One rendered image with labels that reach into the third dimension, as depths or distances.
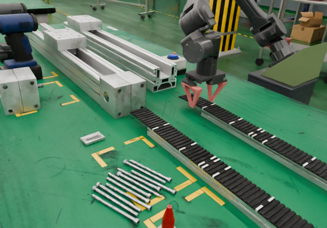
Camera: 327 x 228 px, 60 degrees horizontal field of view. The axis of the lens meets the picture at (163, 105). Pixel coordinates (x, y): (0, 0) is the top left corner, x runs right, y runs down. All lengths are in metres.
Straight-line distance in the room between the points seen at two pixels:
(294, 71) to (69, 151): 0.84
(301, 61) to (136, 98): 0.64
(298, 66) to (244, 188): 0.69
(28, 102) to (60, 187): 0.34
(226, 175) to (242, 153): 0.14
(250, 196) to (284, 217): 0.06
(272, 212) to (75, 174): 0.38
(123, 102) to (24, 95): 0.27
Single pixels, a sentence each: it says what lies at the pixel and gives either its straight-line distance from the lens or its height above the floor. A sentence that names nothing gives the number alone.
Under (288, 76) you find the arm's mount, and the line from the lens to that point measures 1.18.
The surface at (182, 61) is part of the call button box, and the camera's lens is 1.11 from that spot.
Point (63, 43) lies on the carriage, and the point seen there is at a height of 0.89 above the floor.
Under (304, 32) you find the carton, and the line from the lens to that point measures 5.86.
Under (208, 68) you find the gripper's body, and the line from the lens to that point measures 0.78.
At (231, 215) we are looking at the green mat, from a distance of 0.56.
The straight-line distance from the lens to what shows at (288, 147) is 0.72.
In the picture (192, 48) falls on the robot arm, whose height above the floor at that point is 0.99.
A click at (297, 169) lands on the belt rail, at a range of 0.70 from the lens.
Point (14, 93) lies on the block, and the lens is 0.85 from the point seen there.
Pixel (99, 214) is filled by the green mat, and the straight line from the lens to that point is 0.54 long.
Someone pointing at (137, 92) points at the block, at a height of 0.85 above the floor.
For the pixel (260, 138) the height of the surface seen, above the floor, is 0.81.
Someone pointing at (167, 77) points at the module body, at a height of 0.82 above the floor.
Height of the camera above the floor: 1.18
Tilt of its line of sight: 27 degrees down
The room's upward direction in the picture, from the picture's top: 4 degrees clockwise
